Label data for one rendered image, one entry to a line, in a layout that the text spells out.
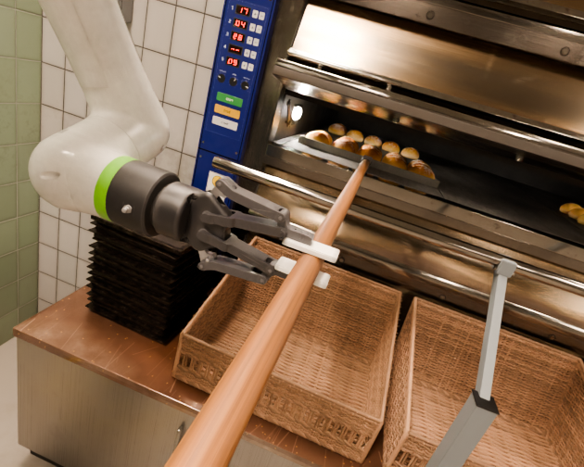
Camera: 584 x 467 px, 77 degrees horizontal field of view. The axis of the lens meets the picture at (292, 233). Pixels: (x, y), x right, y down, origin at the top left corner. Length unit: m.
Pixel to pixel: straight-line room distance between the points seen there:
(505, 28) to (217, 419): 1.18
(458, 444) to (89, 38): 0.92
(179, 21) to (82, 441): 1.33
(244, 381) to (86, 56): 0.47
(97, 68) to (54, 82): 1.12
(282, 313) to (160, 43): 1.21
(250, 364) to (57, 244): 1.68
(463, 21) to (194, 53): 0.81
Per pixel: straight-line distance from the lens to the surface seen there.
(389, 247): 1.28
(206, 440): 0.23
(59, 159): 0.56
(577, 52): 1.31
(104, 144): 0.58
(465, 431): 0.87
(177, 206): 0.48
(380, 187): 1.24
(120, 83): 0.61
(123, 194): 0.51
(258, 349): 0.29
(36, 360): 1.32
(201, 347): 1.02
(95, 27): 0.59
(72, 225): 1.81
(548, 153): 1.14
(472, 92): 1.22
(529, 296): 1.42
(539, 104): 1.27
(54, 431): 1.47
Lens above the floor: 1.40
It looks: 22 degrees down
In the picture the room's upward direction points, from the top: 17 degrees clockwise
